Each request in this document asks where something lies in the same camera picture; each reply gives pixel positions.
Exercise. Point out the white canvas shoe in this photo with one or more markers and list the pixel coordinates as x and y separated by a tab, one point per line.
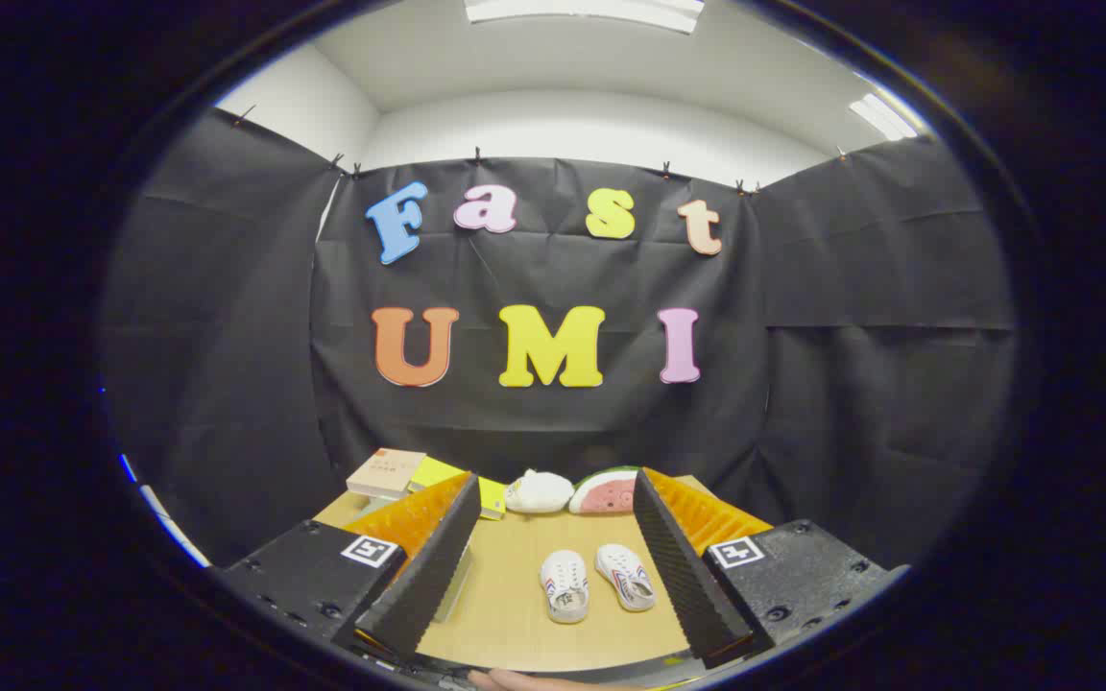
565	587
625	578

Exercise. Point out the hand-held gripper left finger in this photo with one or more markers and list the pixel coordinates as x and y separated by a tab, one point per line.
419	585

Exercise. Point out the black backdrop cloth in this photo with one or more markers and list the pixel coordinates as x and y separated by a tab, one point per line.
803	384

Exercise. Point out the pale green storage box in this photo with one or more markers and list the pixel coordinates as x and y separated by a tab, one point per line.
455	590

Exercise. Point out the beige book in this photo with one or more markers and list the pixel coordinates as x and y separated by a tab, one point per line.
385	472

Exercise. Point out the white plush toy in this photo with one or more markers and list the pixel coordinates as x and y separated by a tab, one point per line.
539	492

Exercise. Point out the yellow book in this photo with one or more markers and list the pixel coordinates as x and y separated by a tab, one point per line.
433	472

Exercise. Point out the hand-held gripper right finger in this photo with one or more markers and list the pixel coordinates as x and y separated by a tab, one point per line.
692	585

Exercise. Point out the ceiling light panel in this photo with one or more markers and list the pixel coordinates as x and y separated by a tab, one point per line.
582	11
882	117

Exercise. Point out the watermelon slice plush toy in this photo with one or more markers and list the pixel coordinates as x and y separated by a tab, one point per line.
604	494

